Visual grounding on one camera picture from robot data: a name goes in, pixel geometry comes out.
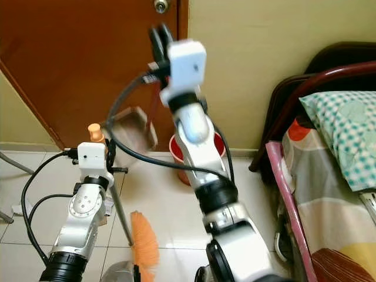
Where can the orange broom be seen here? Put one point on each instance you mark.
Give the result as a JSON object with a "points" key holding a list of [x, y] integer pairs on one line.
{"points": [[145, 247]]}

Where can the green checkered pillow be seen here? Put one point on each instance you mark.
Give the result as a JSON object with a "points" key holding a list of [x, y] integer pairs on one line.
{"points": [[343, 135]]}

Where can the red plastic bucket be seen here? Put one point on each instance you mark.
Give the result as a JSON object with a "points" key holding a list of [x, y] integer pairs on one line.
{"points": [[179, 164]]}

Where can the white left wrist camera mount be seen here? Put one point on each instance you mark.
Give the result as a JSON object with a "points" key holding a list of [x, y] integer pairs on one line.
{"points": [[91, 157]]}

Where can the dark chair with red frame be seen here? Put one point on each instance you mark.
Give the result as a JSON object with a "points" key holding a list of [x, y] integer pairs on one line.
{"points": [[285, 97]]}

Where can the metal door knob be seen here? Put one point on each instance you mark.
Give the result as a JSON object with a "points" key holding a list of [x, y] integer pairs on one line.
{"points": [[160, 6]]}

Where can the brown wooden door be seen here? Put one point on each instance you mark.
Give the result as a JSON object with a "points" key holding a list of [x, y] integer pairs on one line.
{"points": [[76, 59]]}

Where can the white paper scrap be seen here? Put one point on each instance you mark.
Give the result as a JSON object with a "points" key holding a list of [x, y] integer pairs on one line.
{"points": [[16, 210]]}

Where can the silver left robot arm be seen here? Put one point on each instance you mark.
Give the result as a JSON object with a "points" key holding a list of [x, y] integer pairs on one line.
{"points": [[76, 229]]}

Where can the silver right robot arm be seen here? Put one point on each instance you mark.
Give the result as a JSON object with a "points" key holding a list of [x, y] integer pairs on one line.
{"points": [[191, 126]]}

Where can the grey right robot foot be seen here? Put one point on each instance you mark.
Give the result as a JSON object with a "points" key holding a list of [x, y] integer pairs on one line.
{"points": [[205, 275]]}

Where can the grey robot foot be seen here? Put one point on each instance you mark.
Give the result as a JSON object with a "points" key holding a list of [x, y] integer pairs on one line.
{"points": [[120, 273], [205, 275]]}

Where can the grey metal furniture leg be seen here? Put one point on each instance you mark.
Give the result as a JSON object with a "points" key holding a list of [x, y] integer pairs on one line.
{"points": [[6, 217], [17, 163]]}

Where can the brown dustpan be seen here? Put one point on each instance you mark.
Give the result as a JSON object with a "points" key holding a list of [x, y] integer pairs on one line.
{"points": [[134, 129]]}

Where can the bed with colourful sheet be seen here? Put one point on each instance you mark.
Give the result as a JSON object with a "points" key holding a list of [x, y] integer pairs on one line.
{"points": [[329, 217]]}

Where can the grey left robot foot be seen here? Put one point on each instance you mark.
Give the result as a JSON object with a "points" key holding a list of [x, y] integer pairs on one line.
{"points": [[120, 273]]}

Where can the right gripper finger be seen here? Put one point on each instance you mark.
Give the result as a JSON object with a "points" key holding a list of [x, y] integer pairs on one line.
{"points": [[167, 40], [155, 44]]}

